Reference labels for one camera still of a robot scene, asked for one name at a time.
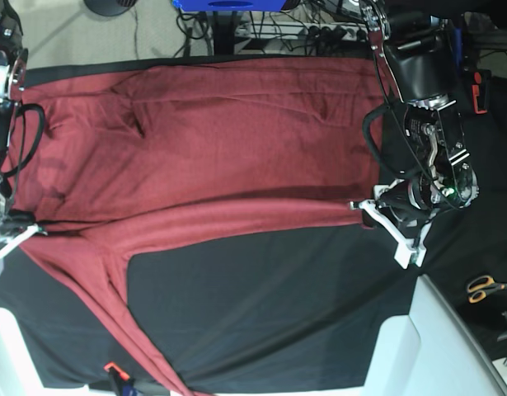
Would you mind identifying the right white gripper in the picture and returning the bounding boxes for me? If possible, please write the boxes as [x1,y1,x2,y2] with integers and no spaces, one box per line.
[0,209,46,276]

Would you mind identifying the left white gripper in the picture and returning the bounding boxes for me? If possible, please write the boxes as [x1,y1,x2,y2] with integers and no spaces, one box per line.
[350,184,433,269]

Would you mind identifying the red long-sleeve T-shirt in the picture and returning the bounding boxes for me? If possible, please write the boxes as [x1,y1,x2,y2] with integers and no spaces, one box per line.
[16,57,381,395]

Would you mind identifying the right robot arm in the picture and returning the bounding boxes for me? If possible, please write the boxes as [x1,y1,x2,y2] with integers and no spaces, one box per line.
[0,1,45,275]

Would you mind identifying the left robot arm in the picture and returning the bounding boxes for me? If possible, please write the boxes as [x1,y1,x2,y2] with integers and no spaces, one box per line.
[352,1,479,268]

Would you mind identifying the black table cloth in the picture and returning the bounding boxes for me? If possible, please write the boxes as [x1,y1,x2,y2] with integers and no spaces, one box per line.
[0,68,507,395]

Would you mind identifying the orange and black clamp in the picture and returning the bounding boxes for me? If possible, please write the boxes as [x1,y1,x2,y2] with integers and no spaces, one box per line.
[471,69,491,115]

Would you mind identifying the white power strip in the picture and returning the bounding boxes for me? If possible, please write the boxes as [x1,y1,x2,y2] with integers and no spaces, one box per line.
[307,25,367,42]

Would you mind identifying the orange and blue clamp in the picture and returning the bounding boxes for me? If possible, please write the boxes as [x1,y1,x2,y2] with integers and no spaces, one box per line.
[104,362,139,396]

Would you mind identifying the black round base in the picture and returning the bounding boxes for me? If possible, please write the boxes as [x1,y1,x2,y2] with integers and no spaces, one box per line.
[84,0,137,17]

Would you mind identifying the blue plastic box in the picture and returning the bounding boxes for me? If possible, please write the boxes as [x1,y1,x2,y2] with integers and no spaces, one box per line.
[171,0,286,12]

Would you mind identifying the yellow-handled scissors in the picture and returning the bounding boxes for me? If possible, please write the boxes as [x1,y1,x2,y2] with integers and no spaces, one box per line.
[466,275,507,304]

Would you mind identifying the black stand post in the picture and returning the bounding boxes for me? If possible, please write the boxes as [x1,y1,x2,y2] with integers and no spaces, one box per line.
[208,11,240,55]

